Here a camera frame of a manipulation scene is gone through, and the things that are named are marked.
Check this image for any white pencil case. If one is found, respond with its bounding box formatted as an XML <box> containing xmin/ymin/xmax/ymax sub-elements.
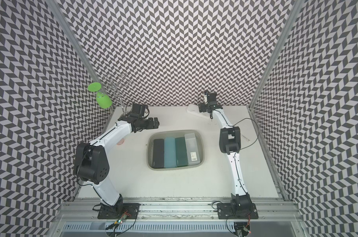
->
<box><xmin>186</xmin><ymin>104</ymin><xmax>210</xmax><ymax>120</ymax></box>

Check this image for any black pencil case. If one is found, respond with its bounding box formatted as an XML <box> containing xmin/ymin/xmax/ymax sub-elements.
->
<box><xmin>152</xmin><ymin>139</ymin><xmax>165</xmax><ymax>169</ymax></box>

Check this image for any light blue pencil case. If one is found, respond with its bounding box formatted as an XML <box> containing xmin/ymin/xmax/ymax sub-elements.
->
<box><xmin>164</xmin><ymin>137</ymin><xmax>177</xmax><ymax>168</ymax></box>

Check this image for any clear pencil case with label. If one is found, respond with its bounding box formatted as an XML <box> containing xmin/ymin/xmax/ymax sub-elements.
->
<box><xmin>185</xmin><ymin>133</ymin><xmax>201</xmax><ymax>166</ymax></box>

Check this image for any dark green pencil case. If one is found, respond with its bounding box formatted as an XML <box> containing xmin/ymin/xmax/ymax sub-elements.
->
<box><xmin>175</xmin><ymin>137</ymin><xmax>188</xmax><ymax>167</ymax></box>

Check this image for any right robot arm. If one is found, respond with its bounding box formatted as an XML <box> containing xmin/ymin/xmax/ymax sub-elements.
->
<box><xmin>198</xmin><ymin>103</ymin><xmax>254</xmax><ymax>216</ymax></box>

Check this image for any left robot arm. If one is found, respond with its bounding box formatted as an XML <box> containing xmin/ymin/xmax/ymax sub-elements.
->
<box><xmin>74</xmin><ymin>116</ymin><xmax>159</xmax><ymax>207</ymax></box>

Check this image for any grey storage box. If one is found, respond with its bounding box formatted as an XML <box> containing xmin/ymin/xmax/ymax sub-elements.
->
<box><xmin>147</xmin><ymin>130</ymin><xmax>205</xmax><ymax>171</ymax></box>

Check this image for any green wine glass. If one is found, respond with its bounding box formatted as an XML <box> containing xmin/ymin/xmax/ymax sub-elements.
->
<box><xmin>88</xmin><ymin>82</ymin><xmax>112</xmax><ymax>109</ymax></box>

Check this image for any metal cup rack stand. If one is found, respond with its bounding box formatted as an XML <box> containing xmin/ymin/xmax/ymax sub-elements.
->
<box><xmin>104</xmin><ymin>72</ymin><xmax>135</xmax><ymax>115</ymax></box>

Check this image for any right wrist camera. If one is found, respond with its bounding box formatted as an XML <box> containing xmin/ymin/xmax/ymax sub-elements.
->
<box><xmin>204</xmin><ymin>90</ymin><xmax>218</xmax><ymax>106</ymax></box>

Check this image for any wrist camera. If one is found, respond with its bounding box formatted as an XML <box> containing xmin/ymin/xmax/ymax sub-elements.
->
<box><xmin>130</xmin><ymin>103</ymin><xmax>149</xmax><ymax>119</ymax></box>
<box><xmin>204</xmin><ymin>90</ymin><xmax>218</xmax><ymax>106</ymax></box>

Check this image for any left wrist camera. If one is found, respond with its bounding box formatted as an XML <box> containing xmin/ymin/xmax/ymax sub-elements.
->
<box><xmin>130</xmin><ymin>103</ymin><xmax>149</xmax><ymax>119</ymax></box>

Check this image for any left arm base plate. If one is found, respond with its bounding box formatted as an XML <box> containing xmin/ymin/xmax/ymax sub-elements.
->
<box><xmin>97</xmin><ymin>203</ymin><xmax>140</xmax><ymax>220</ymax></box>

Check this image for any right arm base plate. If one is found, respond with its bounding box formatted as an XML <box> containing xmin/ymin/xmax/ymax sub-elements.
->
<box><xmin>217</xmin><ymin>203</ymin><xmax>259</xmax><ymax>220</ymax></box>

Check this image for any aluminium rail frame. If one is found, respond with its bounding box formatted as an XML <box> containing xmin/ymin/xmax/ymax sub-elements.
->
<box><xmin>48</xmin><ymin>197</ymin><xmax>308</xmax><ymax>237</ymax></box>

